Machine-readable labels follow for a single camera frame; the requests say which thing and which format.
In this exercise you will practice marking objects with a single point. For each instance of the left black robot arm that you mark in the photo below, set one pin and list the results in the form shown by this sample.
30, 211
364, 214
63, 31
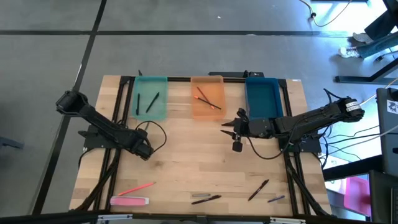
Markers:
93, 116

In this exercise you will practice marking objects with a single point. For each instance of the green translucent plastic bin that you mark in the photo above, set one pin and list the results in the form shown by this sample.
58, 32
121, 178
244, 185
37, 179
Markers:
149, 84

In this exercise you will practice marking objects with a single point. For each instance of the red pencil with orange eraser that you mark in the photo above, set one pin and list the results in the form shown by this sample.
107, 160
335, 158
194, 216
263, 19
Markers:
201, 92

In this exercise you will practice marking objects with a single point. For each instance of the pink pencil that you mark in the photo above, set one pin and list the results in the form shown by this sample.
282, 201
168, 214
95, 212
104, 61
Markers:
136, 188

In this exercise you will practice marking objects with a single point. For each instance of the orange translucent plastic bin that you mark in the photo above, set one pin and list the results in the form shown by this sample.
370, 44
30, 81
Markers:
206, 113

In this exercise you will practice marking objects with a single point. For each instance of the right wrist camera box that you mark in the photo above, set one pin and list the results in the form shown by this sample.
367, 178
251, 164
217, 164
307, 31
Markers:
237, 147

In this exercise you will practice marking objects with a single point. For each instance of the person's shoe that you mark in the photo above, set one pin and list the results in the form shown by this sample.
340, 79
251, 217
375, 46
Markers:
362, 38
347, 52

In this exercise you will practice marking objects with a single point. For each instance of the grey floor object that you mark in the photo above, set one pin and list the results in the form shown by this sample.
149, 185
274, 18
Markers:
9, 143

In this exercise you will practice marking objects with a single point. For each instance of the silver metal bracket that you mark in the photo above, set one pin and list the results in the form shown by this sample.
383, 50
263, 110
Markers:
115, 217
286, 220

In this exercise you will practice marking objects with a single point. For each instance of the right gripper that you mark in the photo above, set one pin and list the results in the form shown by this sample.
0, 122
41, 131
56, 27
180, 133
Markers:
255, 127

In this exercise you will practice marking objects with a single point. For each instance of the grey equipment case with sticker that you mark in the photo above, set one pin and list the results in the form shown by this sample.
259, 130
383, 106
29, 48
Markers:
387, 140

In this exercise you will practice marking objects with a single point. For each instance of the blue crayon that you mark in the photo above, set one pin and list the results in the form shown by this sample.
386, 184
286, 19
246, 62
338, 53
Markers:
276, 199

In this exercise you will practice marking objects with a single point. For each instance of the dark pen with white print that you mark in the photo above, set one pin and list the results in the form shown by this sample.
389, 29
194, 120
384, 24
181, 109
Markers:
258, 190

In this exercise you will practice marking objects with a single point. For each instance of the black flat bar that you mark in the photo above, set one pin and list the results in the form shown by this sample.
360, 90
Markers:
227, 74

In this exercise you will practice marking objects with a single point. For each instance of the black pen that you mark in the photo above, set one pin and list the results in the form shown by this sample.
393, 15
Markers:
206, 199
152, 102
137, 104

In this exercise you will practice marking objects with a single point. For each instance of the black desk leg frame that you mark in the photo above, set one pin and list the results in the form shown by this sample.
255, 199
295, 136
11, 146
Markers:
357, 79

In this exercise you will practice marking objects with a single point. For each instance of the pink eraser block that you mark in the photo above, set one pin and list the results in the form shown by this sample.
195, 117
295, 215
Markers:
129, 201

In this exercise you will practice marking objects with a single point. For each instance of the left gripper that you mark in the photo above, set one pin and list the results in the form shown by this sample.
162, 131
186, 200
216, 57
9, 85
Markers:
143, 146

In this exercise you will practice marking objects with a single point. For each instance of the dark equipment box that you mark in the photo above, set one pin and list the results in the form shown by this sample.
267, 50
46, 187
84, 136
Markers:
384, 199

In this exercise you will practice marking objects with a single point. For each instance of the blue plastic bin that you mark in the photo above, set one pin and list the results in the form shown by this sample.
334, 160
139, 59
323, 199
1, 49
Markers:
264, 99

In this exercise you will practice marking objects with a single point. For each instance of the black desk edge bar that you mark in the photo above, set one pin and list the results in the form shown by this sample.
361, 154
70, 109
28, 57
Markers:
351, 168

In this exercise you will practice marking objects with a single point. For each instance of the grey crayon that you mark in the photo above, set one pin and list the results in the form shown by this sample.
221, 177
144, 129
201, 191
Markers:
201, 195

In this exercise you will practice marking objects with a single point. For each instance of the person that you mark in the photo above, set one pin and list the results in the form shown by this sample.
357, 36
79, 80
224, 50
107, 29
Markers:
376, 45

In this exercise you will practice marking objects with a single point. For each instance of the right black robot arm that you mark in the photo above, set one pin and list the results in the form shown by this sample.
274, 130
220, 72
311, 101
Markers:
311, 119

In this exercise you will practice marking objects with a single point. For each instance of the pink plastic bin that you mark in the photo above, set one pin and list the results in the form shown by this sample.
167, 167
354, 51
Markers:
357, 196

